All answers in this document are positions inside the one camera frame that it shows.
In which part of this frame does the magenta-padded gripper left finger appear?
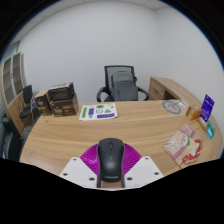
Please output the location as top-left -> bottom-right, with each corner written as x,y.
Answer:
59,142 -> 101,188

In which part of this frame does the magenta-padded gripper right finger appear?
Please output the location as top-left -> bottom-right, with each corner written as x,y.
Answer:
121,142 -> 165,188

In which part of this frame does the black computer mouse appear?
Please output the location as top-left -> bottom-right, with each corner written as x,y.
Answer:
96,137 -> 126,189

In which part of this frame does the cartoon print mouse pad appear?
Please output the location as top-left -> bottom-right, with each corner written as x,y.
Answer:
163,123 -> 203,168

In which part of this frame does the white printed paper sheet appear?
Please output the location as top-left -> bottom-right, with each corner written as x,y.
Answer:
78,102 -> 119,122

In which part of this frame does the orange cardboard box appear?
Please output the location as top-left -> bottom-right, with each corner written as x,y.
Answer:
185,104 -> 203,122

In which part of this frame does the small yellowish box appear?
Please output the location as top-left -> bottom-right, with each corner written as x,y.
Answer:
198,116 -> 209,131

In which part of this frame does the black leather armchair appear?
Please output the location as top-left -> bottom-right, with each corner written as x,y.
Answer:
0,116 -> 24,161

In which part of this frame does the black open box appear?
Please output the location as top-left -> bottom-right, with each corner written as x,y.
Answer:
47,82 -> 76,102

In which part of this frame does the green tissue pack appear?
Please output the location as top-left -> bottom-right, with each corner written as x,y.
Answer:
205,119 -> 217,139

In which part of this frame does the grey backpack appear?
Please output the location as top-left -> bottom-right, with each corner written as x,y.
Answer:
110,70 -> 139,102

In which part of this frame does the black visitor chair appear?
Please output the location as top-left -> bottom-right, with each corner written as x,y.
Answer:
18,84 -> 42,124

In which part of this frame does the wooden side desk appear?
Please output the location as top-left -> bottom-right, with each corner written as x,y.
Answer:
148,76 -> 201,111

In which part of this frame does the purple card package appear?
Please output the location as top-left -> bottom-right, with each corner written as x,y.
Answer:
199,94 -> 216,123

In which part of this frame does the black mesh office chair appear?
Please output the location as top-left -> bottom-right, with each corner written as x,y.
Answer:
96,64 -> 150,103

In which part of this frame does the wooden shelf unit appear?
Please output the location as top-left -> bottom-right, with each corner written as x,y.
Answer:
0,51 -> 33,134

